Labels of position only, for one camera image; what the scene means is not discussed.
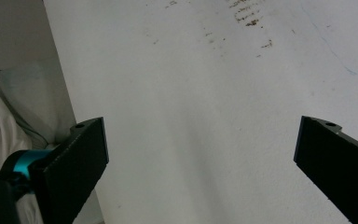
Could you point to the white cloth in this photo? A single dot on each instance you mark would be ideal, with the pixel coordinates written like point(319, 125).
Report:
point(0, 133)

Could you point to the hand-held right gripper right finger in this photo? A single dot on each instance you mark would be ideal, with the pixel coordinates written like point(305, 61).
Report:
point(335, 165)

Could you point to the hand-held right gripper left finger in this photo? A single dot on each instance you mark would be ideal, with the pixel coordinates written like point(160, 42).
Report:
point(74, 161)

